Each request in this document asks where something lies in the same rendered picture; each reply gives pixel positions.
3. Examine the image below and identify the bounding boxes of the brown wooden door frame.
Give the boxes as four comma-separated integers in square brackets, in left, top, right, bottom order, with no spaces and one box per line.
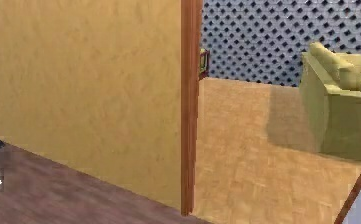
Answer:
[180,0,204,217]

